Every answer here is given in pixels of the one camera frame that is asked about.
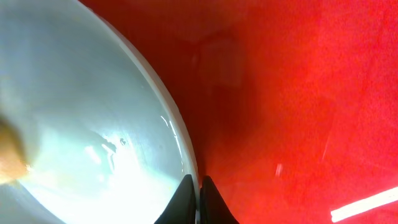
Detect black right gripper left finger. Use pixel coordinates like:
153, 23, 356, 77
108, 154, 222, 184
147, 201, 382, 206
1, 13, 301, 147
155, 174, 197, 224

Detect light green plate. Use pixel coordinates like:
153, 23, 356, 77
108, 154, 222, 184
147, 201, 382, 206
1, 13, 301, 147
1, 1, 198, 223

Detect red plastic tray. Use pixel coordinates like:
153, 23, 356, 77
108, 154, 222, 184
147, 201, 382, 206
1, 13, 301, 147
84, 0, 397, 223

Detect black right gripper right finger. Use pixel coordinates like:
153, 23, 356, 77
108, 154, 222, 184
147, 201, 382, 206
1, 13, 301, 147
200, 175, 239, 224

